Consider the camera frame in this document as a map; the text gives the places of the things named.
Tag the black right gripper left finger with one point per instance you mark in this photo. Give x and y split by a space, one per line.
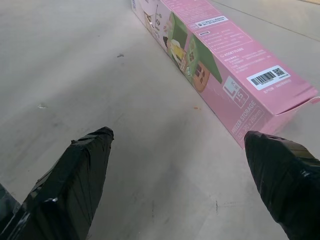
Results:
65 185

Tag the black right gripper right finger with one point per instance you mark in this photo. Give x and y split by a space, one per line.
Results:
285 185

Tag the pink freezer bag box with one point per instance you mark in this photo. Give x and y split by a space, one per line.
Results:
225 62

